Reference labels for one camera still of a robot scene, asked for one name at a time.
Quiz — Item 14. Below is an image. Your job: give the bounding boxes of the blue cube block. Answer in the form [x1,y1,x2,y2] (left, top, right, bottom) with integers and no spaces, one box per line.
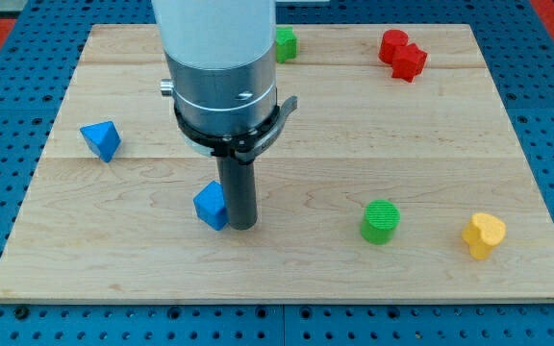
[193,181,228,231]

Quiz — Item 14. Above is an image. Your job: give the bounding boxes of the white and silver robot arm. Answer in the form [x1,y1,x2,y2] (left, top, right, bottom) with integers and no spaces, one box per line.
[152,0,297,164]

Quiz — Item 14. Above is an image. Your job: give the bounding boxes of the blue triangle block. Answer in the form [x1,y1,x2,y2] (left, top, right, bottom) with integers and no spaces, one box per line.
[80,121,121,162]

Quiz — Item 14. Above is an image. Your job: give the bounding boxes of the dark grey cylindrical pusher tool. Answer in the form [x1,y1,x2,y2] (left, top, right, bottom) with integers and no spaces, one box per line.
[216,157,258,230]

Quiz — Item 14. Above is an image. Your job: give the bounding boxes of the green cylinder block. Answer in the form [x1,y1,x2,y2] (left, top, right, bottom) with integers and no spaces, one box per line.
[360,199,401,245]

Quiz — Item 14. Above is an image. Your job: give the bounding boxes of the light wooden board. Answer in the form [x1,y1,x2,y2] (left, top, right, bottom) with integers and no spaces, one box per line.
[0,25,554,305]

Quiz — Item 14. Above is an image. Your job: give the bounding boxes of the green star block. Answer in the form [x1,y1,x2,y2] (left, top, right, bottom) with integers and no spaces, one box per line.
[275,27,298,63]

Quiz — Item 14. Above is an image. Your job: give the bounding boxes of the red star block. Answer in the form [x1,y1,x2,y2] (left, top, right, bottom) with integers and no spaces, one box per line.
[391,43,428,83]

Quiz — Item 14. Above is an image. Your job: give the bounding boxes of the red cylinder block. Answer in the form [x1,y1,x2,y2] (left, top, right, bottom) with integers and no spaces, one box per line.
[378,29,409,64]

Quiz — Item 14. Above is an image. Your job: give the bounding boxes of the yellow heart block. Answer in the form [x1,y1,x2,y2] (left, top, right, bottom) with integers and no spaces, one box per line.
[462,212,507,260]

